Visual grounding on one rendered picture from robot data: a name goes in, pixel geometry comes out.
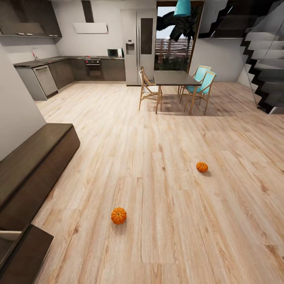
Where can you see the range hood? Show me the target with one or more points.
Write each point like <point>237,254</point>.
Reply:
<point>89,26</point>

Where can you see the fridge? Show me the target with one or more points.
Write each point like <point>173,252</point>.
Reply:
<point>139,28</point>

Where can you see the pumpkin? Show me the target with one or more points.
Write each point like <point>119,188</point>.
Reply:
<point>118,215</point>
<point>202,167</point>

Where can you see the cabinet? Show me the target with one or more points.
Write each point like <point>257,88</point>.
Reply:
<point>44,17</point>
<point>27,175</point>
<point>16,19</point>

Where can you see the oven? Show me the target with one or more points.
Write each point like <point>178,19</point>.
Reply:
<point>94,68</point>

